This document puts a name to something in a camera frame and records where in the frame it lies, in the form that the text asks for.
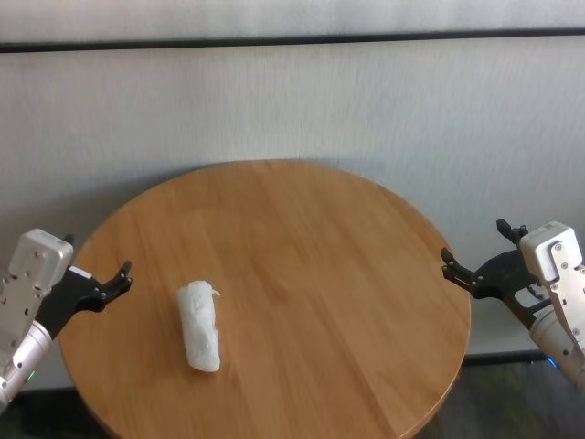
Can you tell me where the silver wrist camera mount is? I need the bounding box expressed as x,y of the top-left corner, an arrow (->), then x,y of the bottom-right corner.
519,221 -> 585,362
0,228 -> 75,367

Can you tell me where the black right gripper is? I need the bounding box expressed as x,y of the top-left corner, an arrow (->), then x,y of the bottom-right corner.
440,219 -> 557,330

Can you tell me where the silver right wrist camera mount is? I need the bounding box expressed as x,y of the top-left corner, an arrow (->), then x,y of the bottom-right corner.
519,221 -> 585,362

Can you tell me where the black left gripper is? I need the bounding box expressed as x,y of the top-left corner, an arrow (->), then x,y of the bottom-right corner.
34,233 -> 134,342

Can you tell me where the black wall trim strip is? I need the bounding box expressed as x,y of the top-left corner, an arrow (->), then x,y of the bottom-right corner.
0,27 -> 585,55

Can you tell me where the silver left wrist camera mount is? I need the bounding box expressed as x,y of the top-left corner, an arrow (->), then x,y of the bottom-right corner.
0,228 -> 75,367

